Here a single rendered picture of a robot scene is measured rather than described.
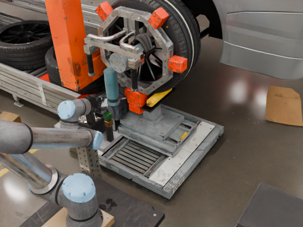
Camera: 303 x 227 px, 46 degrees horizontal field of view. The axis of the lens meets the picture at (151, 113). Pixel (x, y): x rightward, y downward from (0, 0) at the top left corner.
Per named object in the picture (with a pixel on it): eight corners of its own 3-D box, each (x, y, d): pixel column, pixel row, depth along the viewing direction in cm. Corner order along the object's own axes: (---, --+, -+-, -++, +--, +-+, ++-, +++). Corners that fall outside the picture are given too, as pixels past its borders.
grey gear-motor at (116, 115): (149, 111, 307) (148, 76, 286) (118, 138, 280) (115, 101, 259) (132, 105, 316) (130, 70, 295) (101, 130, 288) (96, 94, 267)
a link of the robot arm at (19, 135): (9, 125, 118) (107, 130, 181) (-19, 116, 123) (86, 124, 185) (1, 160, 118) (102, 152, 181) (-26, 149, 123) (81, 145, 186)
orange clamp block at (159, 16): (162, 25, 211) (170, 15, 204) (154, 30, 206) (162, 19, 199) (154, 17, 212) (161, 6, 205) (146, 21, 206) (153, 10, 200)
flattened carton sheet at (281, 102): (300, 92, 340) (301, 88, 338) (302, 127, 298) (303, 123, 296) (267, 88, 347) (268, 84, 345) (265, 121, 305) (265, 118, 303)
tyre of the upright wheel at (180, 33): (160, -35, 219) (107, 20, 268) (138, -25, 204) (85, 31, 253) (221, 54, 227) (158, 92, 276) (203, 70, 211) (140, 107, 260)
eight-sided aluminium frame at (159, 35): (173, 97, 234) (174, 17, 202) (167, 102, 230) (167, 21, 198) (109, 75, 260) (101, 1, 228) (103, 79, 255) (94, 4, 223)
